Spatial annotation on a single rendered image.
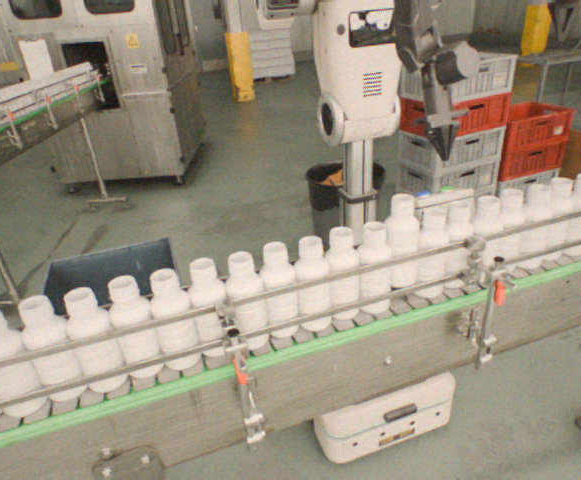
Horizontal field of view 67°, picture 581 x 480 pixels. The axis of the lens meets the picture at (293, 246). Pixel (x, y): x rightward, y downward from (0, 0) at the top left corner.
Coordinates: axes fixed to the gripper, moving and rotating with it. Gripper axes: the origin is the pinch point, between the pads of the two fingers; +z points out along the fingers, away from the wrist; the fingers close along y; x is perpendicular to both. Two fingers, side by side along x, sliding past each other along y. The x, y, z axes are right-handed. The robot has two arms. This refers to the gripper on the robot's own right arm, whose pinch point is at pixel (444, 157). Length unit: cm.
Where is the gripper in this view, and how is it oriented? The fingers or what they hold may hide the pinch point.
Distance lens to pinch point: 104.0
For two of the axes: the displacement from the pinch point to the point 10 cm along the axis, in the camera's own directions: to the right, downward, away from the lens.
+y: 9.4, -2.3, 2.6
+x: -2.9, -1.1, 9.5
